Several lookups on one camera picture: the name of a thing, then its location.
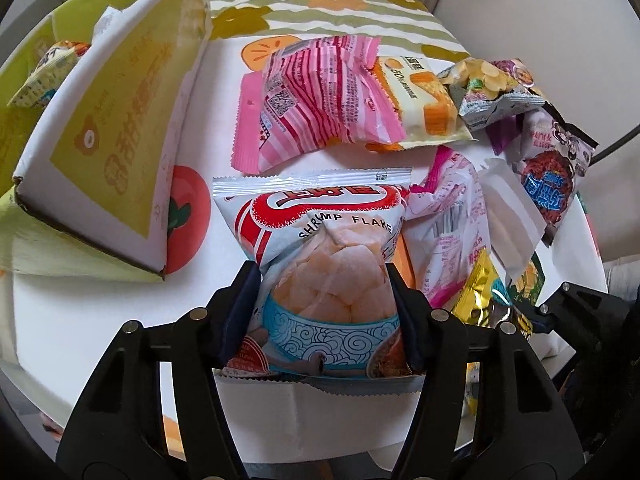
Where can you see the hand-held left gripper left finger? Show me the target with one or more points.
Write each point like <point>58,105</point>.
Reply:
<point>239,312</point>

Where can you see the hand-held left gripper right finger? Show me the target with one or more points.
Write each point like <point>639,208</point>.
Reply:
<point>407,322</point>

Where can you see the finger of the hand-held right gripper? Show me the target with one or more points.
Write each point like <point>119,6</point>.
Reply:
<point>570,310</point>

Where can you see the white red prawn cracker packet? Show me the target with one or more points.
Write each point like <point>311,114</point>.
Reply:
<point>325,260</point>

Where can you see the cartoon bear snack packet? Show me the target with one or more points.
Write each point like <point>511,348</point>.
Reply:
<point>545,180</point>

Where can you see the yellow green cardboard box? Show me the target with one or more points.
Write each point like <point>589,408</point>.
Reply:
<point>100,125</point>

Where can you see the purple snack packet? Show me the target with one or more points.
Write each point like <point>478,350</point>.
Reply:
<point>521,71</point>

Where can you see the green snack packet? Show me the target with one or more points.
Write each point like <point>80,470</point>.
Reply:
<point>530,280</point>

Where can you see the yellow foil snack packet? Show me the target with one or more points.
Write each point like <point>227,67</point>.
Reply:
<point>480,290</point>

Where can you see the plain white packet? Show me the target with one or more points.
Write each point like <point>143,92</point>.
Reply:
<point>515,220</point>

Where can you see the pink white snack packet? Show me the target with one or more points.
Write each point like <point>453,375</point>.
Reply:
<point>450,220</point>

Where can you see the grey potato chips packet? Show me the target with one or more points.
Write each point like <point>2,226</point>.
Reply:
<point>490,102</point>

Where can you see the pink striped snack packet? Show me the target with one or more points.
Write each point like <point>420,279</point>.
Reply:
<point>320,105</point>

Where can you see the white yellow cake packet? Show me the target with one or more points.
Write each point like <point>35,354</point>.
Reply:
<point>430,100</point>

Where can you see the striped floral blanket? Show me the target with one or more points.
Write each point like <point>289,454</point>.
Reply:
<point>350,25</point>

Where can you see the small white orange snack packet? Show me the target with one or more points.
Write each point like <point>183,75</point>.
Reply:
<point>50,72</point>

